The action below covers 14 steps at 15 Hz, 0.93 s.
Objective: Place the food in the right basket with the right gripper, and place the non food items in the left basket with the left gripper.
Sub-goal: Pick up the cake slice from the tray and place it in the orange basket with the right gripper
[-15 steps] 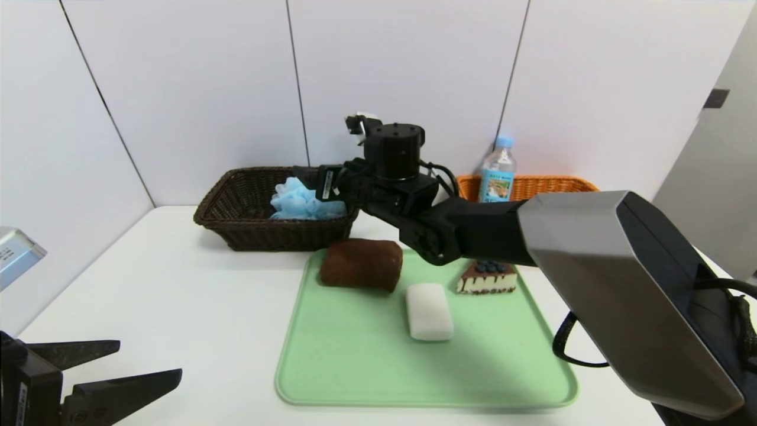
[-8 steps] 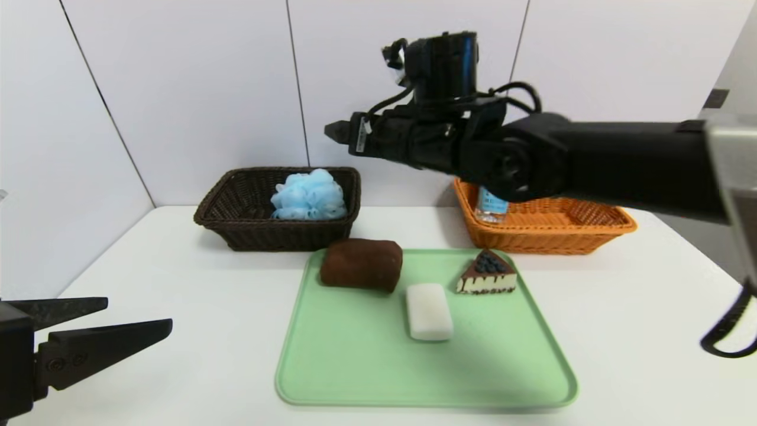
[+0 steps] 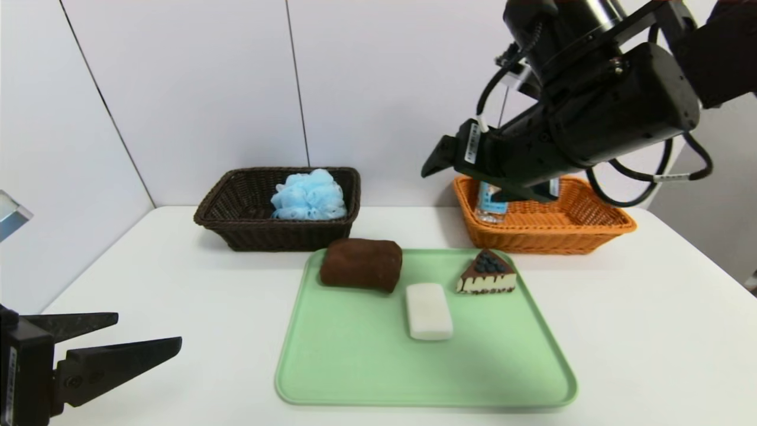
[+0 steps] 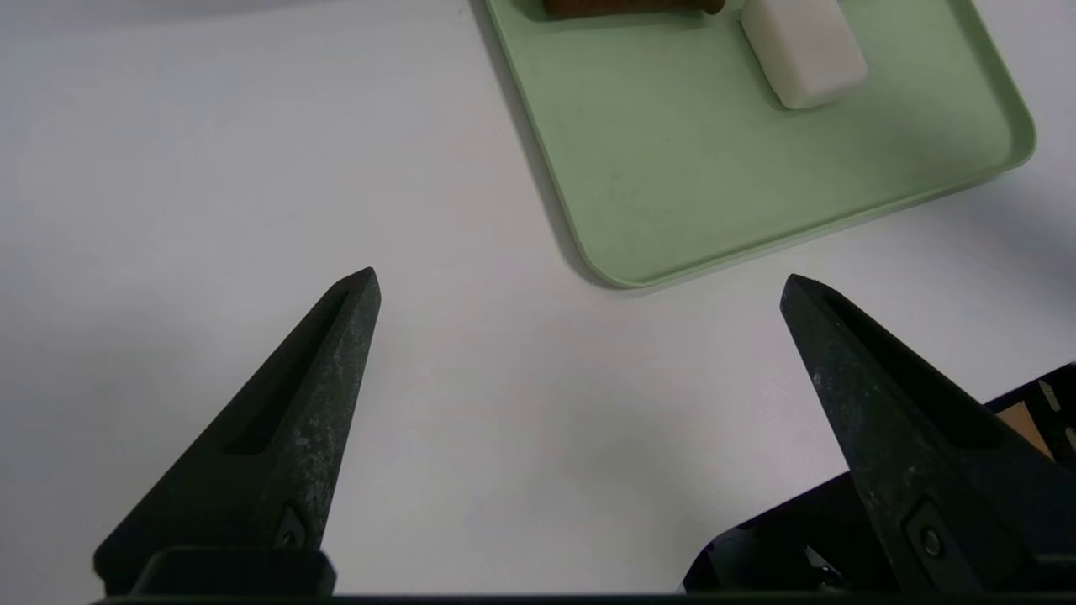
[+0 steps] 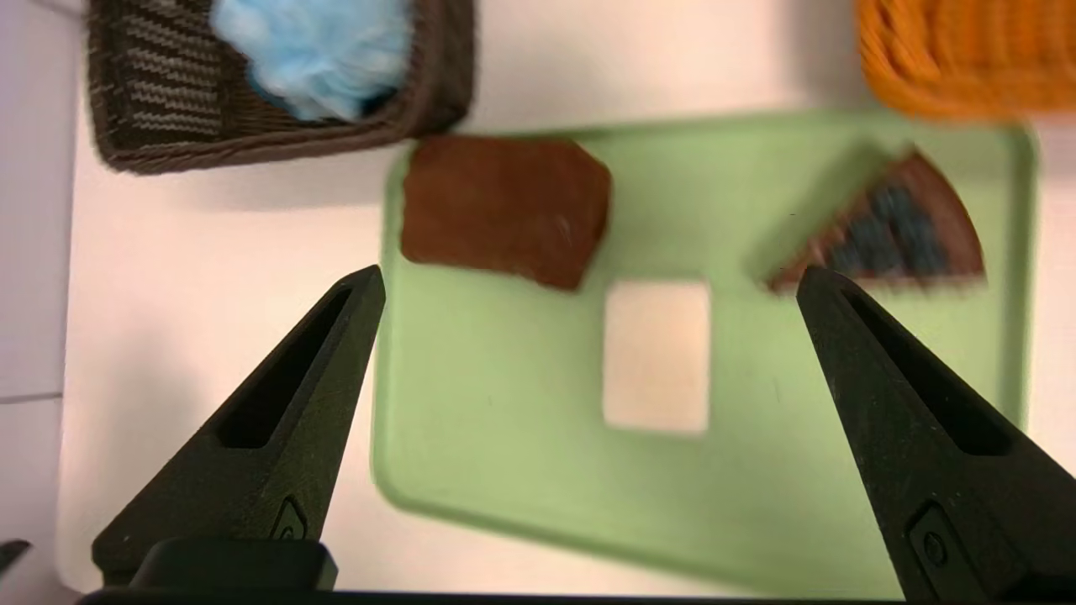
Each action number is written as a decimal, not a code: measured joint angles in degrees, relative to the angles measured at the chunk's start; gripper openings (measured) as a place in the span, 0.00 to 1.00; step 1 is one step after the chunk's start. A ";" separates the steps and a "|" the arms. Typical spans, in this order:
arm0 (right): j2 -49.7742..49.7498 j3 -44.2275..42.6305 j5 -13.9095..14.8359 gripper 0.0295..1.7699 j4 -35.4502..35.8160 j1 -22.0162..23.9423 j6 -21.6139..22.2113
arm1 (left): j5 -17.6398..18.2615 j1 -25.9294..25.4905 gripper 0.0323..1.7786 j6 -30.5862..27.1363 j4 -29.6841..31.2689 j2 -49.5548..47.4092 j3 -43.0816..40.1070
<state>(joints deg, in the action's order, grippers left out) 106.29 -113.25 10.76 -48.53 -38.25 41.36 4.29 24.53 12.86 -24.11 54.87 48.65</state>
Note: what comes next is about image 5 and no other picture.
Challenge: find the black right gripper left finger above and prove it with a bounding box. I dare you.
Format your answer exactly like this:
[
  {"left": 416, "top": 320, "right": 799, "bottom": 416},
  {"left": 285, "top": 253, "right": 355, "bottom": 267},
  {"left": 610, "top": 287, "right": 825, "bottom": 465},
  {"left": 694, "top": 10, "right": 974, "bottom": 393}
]
[{"left": 91, "top": 265, "right": 387, "bottom": 589}]

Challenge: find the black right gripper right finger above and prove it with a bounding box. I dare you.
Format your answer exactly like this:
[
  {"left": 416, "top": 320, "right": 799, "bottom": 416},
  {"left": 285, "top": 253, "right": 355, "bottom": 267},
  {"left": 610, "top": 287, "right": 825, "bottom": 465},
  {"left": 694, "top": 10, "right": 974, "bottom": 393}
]
[{"left": 796, "top": 266, "right": 1076, "bottom": 605}]

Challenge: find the chocolate blueberry cake slice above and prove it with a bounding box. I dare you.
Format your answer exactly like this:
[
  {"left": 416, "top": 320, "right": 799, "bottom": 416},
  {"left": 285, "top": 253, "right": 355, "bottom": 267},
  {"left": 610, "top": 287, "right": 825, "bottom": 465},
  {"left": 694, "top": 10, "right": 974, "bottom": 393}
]
[{"left": 765, "top": 147, "right": 987, "bottom": 296}]

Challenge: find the white soap bar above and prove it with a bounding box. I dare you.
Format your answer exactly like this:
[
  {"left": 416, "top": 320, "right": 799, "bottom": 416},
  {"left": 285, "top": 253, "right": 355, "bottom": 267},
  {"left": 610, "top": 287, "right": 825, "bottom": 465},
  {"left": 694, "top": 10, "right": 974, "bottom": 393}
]
[{"left": 602, "top": 279, "right": 713, "bottom": 436}]

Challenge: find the light blue mesh bath loofah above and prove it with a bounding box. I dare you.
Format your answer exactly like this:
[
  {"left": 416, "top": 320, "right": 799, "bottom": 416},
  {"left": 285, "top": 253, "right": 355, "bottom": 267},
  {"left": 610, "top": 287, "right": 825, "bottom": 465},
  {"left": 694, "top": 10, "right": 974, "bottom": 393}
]
[{"left": 209, "top": 0, "right": 414, "bottom": 124}]

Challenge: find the dark brown wicker basket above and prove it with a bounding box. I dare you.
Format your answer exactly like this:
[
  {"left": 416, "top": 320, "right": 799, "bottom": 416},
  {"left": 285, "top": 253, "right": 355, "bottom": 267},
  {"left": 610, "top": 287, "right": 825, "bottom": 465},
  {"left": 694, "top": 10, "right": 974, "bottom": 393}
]
[{"left": 84, "top": 0, "right": 477, "bottom": 176}]

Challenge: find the orange wicker basket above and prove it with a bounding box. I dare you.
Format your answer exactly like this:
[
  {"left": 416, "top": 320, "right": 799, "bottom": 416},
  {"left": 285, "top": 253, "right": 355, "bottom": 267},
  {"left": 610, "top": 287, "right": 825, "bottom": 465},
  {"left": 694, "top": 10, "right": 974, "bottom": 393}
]
[{"left": 855, "top": 0, "right": 1076, "bottom": 119}]

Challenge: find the light green plastic tray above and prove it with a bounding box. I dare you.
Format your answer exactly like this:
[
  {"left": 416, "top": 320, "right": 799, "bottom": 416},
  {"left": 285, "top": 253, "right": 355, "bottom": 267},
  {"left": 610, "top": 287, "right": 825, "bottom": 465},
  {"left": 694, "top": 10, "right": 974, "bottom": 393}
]
[{"left": 370, "top": 109, "right": 1040, "bottom": 600}]

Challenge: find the brown bread loaf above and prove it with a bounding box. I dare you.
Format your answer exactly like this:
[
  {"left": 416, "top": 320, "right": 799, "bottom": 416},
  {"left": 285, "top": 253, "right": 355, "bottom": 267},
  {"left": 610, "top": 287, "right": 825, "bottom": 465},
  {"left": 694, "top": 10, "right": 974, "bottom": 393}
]
[{"left": 399, "top": 134, "right": 614, "bottom": 293}]

